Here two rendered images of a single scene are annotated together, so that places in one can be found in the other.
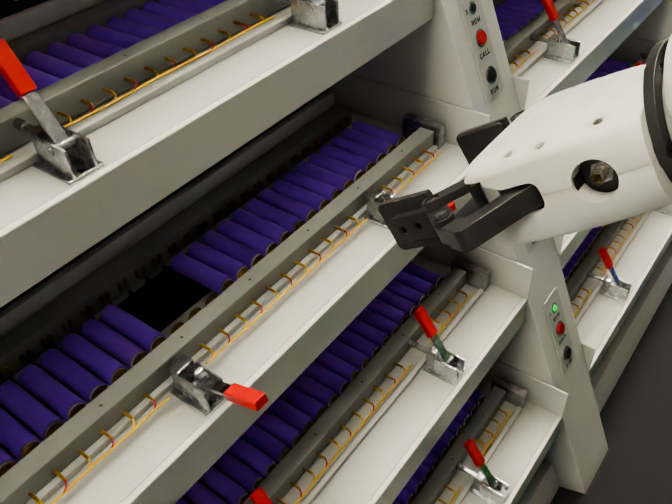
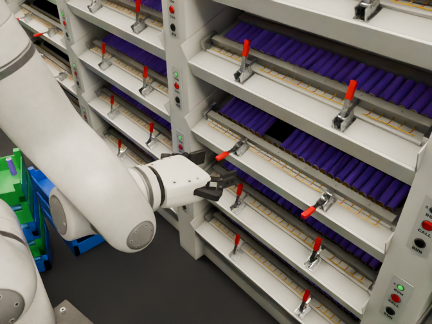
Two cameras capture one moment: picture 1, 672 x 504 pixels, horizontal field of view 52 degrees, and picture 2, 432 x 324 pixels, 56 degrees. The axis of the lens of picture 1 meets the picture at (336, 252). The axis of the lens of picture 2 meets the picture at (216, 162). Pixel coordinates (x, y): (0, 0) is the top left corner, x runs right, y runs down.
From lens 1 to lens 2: 87 cm
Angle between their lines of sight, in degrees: 75
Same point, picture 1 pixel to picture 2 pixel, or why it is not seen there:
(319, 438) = (274, 209)
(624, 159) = not seen: hidden behind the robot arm
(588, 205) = not seen: hidden behind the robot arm
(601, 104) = (158, 166)
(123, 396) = (234, 129)
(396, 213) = (199, 153)
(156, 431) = (229, 142)
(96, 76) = (279, 66)
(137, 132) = (260, 87)
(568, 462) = not seen: outside the picture
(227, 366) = (250, 155)
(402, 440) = (278, 242)
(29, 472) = (215, 117)
